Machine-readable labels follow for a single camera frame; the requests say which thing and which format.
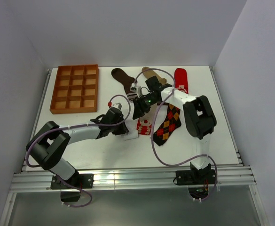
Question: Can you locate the beige and red reindeer sock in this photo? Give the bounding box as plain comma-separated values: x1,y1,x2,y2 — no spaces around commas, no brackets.
136,111,155,135

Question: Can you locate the aluminium rail frame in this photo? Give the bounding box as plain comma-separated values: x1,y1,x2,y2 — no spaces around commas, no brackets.
0,66,269,226

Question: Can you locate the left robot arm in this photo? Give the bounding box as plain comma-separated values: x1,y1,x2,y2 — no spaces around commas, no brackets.
25,103,128,188

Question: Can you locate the white sock with black stripes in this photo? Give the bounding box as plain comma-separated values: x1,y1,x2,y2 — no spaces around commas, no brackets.
122,130,139,141

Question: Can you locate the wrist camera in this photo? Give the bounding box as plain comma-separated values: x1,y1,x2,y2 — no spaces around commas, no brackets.
130,83,142,97
108,102,122,110

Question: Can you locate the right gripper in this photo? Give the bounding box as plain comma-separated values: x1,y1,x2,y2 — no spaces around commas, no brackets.
132,94,159,121

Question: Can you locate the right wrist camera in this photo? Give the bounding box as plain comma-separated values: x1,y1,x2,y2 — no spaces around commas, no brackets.
130,83,142,97

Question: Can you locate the orange compartment tray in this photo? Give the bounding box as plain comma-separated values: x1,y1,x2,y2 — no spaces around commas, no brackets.
50,64,99,114

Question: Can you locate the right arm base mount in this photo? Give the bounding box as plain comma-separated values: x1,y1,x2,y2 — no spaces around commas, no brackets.
173,169,217,201

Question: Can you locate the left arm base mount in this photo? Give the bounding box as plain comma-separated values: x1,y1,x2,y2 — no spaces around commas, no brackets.
50,173,94,203

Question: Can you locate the tan sock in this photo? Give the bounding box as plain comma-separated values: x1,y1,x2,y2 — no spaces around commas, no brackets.
141,67,167,85

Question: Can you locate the black orange argyle sock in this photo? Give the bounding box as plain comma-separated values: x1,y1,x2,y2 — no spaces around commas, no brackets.
153,104,181,146

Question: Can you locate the dark brown sock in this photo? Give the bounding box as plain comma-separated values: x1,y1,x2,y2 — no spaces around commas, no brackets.
111,68,137,102

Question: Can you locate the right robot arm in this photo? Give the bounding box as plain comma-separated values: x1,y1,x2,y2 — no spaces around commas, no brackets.
130,76,217,184

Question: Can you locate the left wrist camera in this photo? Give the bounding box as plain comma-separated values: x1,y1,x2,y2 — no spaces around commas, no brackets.
108,102,122,110

